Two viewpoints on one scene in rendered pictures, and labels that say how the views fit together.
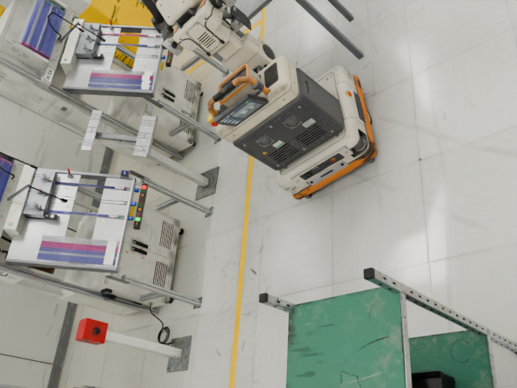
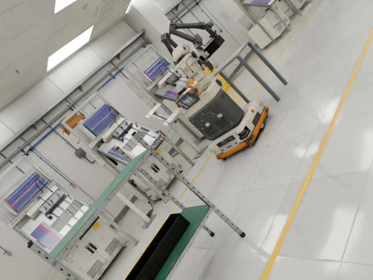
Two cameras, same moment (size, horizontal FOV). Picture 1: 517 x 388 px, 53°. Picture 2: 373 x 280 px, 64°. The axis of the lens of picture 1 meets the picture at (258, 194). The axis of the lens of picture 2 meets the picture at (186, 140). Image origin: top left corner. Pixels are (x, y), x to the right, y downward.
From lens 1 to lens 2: 1.59 m
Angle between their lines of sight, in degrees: 28
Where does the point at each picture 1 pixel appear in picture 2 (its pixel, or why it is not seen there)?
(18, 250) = (103, 147)
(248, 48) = (206, 78)
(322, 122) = (226, 116)
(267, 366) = not seen: hidden behind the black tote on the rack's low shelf
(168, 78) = not seen: hidden behind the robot
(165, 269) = (164, 183)
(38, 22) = (155, 65)
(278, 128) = (206, 115)
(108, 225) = (139, 149)
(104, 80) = (171, 94)
